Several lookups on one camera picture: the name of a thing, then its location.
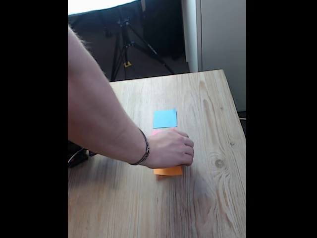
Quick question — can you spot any white cabinet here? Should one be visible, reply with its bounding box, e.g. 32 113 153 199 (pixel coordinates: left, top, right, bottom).
180 0 247 112

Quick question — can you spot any person's hand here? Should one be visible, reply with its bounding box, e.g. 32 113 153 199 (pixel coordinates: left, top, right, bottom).
145 127 195 170

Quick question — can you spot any orange paper sheet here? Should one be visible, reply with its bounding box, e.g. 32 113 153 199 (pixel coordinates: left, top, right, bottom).
153 165 183 178

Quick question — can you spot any blue paper sheet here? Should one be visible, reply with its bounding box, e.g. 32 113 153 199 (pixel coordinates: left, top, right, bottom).
153 108 178 129

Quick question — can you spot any pink paper sheet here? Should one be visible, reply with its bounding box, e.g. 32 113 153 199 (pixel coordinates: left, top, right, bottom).
151 128 176 136

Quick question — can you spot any bright white panel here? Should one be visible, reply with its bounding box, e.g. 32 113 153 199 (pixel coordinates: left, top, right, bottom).
68 0 139 15

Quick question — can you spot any black tripod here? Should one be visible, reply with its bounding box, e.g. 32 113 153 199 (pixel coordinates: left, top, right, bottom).
108 14 176 81

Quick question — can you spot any dark wrist bracelet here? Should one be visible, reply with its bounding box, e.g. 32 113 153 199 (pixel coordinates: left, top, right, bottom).
128 128 151 166

